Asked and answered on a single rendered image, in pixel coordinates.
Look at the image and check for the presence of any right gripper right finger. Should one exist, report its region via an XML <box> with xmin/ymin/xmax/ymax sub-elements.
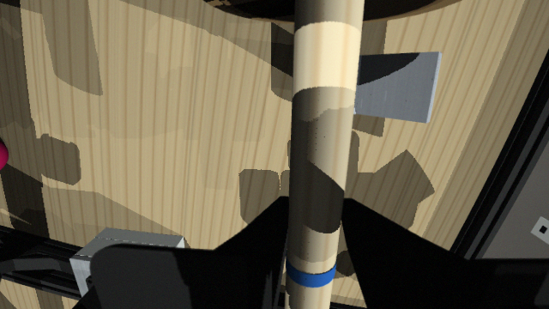
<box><xmin>341</xmin><ymin>198</ymin><xmax>549</xmax><ymax>309</ymax></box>

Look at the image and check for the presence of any cream cylindrical bar with blue band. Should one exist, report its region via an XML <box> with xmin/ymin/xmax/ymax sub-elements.
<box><xmin>203</xmin><ymin>0</ymin><xmax>462</xmax><ymax>309</ymax></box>

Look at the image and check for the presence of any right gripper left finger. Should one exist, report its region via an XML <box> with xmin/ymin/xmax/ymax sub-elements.
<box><xmin>89</xmin><ymin>196</ymin><xmax>289</xmax><ymax>309</ymax></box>

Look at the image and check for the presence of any pink sphere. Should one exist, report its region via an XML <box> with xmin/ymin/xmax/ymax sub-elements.
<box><xmin>0</xmin><ymin>140</ymin><xmax>9</xmax><ymax>170</ymax></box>

